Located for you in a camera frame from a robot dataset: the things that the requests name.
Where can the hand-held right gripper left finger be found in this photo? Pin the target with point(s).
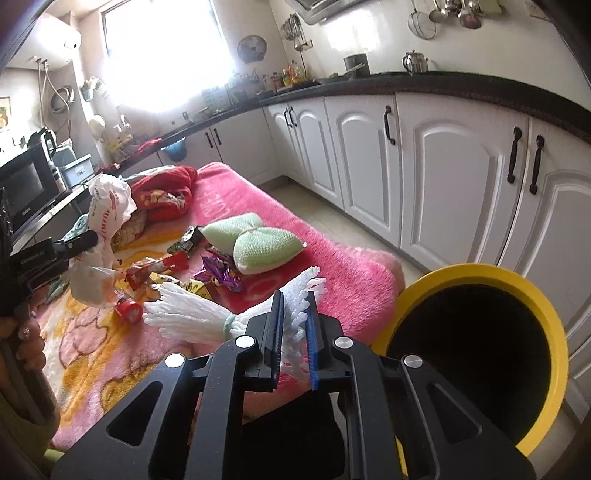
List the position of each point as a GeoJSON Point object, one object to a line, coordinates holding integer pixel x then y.
{"type": "Point", "coordinates": [278, 323]}

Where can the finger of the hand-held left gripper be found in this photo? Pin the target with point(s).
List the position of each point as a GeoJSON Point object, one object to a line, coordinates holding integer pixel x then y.
{"type": "Point", "coordinates": [78, 242]}

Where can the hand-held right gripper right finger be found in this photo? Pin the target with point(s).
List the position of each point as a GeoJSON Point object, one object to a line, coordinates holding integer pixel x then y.
{"type": "Point", "coordinates": [314, 341]}

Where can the white plastic bag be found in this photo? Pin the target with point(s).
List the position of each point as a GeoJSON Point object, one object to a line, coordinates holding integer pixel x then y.
{"type": "Point", "coordinates": [106, 203]}

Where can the green knitted pouch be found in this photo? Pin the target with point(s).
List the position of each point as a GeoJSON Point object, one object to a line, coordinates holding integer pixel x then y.
{"type": "Point", "coordinates": [263, 249]}

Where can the purple snack wrapper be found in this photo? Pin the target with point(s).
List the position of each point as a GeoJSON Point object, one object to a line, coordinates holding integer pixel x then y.
{"type": "Point", "coordinates": [221, 272]}

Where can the red can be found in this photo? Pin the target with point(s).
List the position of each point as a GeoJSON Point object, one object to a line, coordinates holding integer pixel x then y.
{"type": "Point", "coordinates": [129, 310]}

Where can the white foam fruit net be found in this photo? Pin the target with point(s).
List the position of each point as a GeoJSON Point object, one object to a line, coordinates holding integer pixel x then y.
{"type": "Point", "coordinates": [184, 314]}

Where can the yellow trash bin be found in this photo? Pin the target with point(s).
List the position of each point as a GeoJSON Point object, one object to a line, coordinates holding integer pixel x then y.
{"type": "Point", "coordinates": [461, 273]}

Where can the person's left forearm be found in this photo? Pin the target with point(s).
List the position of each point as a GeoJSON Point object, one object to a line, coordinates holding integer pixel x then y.
{"type": "Point", "coordinates": [23, 429]}

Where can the person's left hand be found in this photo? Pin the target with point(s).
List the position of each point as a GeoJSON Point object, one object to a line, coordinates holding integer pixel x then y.
{"type": "Point", "coordinates": [25, 337]}

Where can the light teal cloth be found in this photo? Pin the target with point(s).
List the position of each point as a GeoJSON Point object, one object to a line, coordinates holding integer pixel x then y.
{"type": "Point", "coordinates": [79, 226]}

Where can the black microwave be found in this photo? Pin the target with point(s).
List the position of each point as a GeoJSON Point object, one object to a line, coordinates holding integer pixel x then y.
{"type": "Point", "coordinates": [23, 189]}

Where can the grey plastic storage box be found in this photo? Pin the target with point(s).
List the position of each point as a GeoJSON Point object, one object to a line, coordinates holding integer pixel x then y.
{"type": "Point", "coordinates": [76, 170]}

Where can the yellow snack wrapper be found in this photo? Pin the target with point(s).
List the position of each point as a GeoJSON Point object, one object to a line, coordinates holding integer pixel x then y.
{"type": "Point", "coordinates": [196, 287]}

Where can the pink printed blanket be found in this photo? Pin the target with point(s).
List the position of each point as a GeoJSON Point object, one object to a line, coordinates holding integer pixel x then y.
{"type": "Point", "coordinates": [323, 240]}

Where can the red snack wrapper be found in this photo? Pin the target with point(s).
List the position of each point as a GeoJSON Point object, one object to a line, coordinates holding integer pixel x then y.
{"type": "Point", "coordinates": [171, 263]}

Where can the black electric kettle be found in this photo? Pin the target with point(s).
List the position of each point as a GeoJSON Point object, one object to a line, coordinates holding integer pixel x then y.
{"type": "Point", "coordinates": [48, 143]}

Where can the dark snack bar wrapper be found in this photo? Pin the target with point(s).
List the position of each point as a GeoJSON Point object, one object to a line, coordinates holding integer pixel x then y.
{"type": "Point", "coordinates": [187, 240]}

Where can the red printed cloth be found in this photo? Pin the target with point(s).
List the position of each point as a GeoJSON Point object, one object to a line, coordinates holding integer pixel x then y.
{"type": "Point", "coordinates": [171, 180]}

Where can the white round appliance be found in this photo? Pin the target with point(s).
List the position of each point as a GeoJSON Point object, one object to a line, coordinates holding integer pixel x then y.
{"type": "Point", "coordinates": [97, 125]}

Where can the blue hanging bucket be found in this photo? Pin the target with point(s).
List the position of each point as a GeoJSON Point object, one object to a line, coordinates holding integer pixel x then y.
{"type": "Point", "coordinates": [175, 150]}

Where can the framed fruit picture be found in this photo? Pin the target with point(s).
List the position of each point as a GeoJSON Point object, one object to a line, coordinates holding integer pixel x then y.
{"type": "Point", "coordinates": [3, 113]}

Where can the white water heater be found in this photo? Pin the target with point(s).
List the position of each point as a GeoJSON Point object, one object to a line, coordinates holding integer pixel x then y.
{"type": "Point", "coordinates": [55, 46]}

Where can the white kitchen cabinets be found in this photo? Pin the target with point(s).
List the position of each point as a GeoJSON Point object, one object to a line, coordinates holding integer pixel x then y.
{"type": "Point", "coordinates": [443, 175]}

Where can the window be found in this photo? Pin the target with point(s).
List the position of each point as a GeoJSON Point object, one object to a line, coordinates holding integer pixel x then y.
{"type": "Point", "coordinates": [171, 50]}

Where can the group of condiment bottles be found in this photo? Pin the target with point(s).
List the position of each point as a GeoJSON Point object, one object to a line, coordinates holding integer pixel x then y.
{"type": "Point", "coordinates": [293, 74]}

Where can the black pot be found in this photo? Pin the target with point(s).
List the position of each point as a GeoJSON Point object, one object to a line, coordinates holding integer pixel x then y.
{"type": "Point", "coordinates": [356, 64]}

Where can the steel kettle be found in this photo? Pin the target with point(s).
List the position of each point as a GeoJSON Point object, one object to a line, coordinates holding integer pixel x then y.
{"type": "Point", "coordinates": [416, 62]}

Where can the range hood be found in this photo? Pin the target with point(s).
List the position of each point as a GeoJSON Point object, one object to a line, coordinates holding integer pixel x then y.
{"type": "Point", "coordinates": [318, 9]}

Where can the hanging steel ladles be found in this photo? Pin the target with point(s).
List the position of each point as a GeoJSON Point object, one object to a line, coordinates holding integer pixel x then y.
{"type": "Point", "coordinates": [466, 16]}

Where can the wall-mounted utensil holder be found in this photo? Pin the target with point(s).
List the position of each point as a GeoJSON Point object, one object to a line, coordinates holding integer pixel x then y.
{"type": "Point", "coordinates": [94, 87]}

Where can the round wall fan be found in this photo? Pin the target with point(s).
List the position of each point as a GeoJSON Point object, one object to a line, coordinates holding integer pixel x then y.
{"type": "Point", "coordinates": [252, 48]}

